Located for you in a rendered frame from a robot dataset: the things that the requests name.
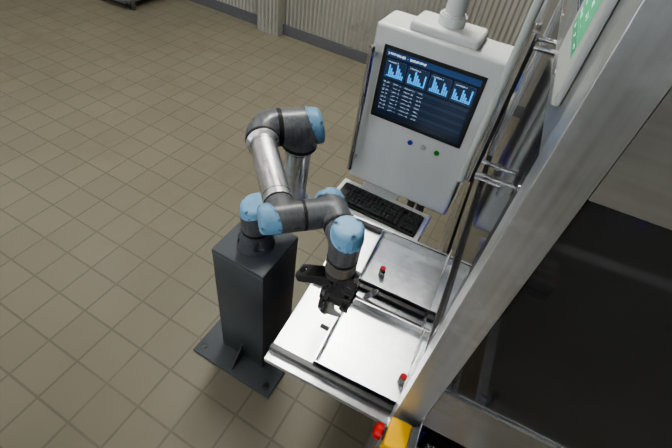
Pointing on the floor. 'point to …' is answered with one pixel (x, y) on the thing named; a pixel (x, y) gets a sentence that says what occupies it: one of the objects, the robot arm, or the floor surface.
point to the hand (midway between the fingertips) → (324, 309)
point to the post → (558, 180)
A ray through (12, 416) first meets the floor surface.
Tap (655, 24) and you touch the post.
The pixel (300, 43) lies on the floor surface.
